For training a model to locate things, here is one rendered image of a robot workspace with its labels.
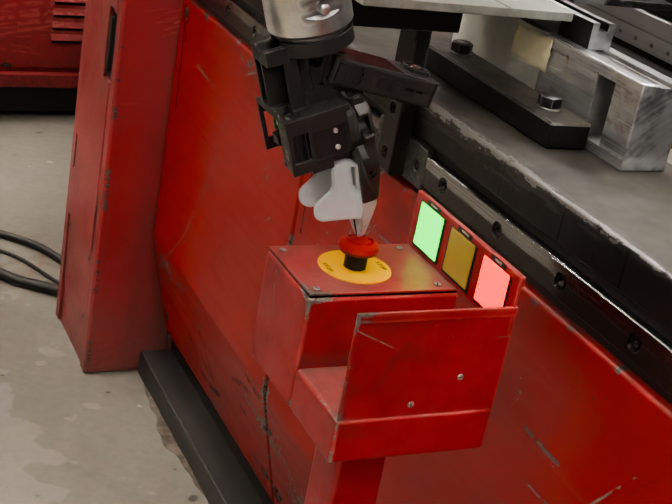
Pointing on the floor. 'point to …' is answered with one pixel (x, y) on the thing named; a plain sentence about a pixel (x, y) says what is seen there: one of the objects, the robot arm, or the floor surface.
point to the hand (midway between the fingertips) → (364, 220)
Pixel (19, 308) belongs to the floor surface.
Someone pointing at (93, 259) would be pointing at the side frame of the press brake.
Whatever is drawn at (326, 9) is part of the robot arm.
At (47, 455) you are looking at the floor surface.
